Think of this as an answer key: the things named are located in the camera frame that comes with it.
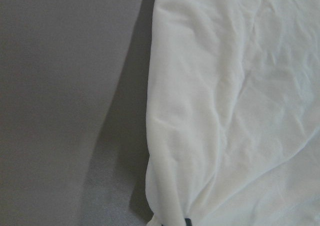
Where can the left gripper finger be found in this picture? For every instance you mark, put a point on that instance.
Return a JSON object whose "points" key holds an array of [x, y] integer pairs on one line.
{"points": [[188, 222]]}

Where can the pale yellow printed t-shirt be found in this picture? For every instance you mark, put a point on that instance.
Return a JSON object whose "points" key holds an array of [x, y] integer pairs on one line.
{"points": [[233, 112]]}

